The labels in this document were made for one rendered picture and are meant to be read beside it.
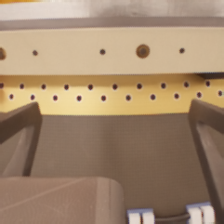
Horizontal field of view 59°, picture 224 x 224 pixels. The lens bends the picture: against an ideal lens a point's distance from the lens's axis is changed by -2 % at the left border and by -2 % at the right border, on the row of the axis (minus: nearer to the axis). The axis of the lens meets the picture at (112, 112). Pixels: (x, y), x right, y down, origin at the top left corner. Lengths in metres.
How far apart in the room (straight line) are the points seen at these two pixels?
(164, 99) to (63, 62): 0.14
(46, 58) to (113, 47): 0.07
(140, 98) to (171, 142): 0.07
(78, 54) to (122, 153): 0.14
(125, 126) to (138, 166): 0.06
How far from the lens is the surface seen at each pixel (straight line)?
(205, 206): 0.32
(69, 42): 0.22
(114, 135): 0.27
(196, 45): 0.24
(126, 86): 0.27
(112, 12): 0.26
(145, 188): 0.28
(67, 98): 0.27
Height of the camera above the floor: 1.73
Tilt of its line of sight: 26 degrees down
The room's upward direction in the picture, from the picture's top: 1 degrees counter-clockwise
